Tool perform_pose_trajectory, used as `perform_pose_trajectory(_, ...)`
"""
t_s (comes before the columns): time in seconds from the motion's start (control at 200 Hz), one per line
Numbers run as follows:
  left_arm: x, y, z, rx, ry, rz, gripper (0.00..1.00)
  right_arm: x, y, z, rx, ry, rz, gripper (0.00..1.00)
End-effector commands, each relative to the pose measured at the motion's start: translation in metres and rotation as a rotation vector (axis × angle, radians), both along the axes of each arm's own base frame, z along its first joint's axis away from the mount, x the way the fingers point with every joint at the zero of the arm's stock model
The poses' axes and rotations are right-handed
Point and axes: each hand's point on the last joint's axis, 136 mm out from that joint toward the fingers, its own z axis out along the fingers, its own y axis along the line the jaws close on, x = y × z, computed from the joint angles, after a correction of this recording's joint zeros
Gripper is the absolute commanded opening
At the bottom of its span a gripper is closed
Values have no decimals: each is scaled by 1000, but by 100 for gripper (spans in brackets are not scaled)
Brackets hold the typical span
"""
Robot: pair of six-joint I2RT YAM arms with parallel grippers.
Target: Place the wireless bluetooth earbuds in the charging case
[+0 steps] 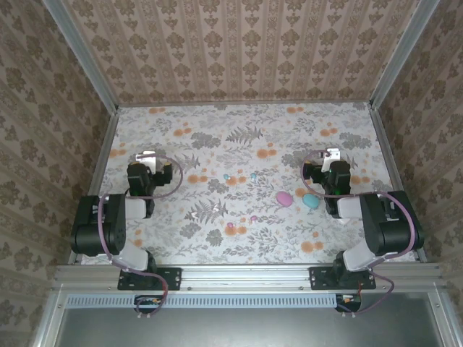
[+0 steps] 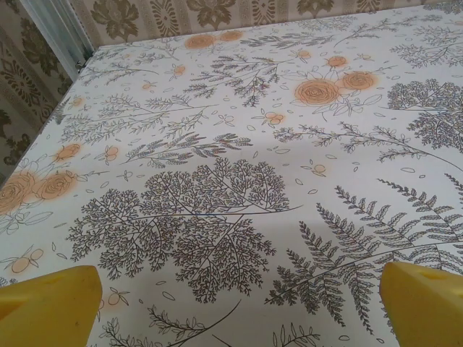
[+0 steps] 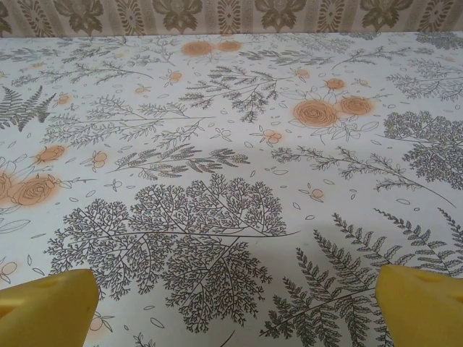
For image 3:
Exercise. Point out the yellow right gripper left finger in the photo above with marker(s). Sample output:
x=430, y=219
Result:
x=47, y=311

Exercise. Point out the floral printed tablecloth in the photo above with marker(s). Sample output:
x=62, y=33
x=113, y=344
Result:
x=231, y=152

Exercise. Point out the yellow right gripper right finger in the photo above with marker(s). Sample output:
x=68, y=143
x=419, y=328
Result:
x=423, y=311

